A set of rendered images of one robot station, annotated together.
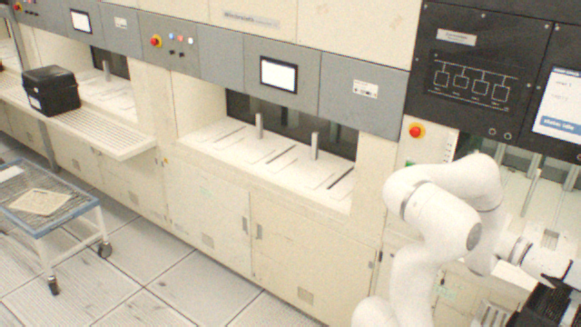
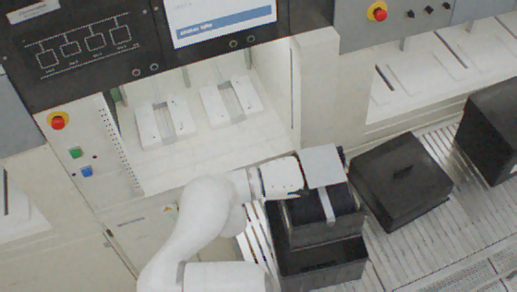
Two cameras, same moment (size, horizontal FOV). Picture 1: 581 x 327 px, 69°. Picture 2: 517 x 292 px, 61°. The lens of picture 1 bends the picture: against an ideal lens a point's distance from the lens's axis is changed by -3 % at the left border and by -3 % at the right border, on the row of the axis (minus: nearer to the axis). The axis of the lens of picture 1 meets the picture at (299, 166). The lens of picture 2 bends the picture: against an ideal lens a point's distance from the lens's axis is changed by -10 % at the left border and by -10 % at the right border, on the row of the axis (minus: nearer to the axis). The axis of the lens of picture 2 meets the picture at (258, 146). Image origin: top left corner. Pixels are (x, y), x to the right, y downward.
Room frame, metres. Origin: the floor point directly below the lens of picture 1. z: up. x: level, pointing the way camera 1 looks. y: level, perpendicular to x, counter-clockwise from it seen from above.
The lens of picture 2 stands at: (0.45, -0.13, 2.28)
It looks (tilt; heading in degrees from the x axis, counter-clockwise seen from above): 53 degrees down; 311
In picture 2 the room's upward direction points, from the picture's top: 6 degrees counter-clockwise
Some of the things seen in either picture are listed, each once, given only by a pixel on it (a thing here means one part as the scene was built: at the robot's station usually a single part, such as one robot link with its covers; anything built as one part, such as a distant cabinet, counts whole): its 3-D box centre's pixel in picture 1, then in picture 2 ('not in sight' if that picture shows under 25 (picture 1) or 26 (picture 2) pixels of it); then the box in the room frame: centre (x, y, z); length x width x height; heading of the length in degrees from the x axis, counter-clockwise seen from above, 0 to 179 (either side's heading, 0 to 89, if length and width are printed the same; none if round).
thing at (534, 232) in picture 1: (547, 243); (230, 100); (1.38, -1.04, 0.89); 0.22 x 0.21 x 0.04; 146
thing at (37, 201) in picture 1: (40, 200); not in sight; (2.09, 1.57, 0.47); 0.31 x 0.23 x 0.02; 77
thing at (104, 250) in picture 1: (39, 216); not in sight; (2.22, 1.70, 0.24); 0.97 x 0.52 x 0.48; 58
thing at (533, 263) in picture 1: (542, 262); (279, 178); (0.87, -0.67, 1.25); 0.11 x 0.10 x 0.07; 48
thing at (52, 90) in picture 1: (51, 90); not in sight; (2.72, 1.70, 0.93); 0.30 x 0.28 x 0.26; 53
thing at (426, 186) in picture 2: not in sight; (401, 176); (0.67, -1.14, 0.83); 0.29 x 0.29 x 0.13; 63
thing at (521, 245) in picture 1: (520, 252); (254, 183); (0.91, -0.62, 1.25); 0.09 x 0.03 x 0.08; 138
